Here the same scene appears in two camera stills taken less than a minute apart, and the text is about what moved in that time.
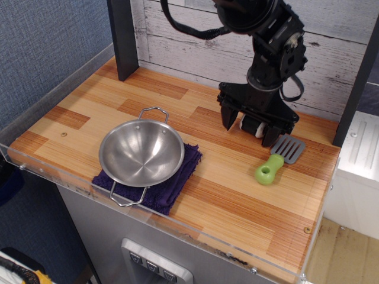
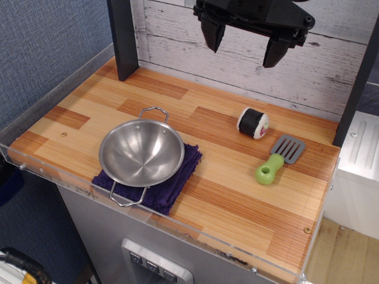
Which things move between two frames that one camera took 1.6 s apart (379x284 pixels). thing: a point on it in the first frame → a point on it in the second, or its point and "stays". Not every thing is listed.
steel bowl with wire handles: x=141 y=153 stays
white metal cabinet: x=354 y=200 stays
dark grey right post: x=353 y=106 stays
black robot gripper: x=267 y=106 → x=268 y=17
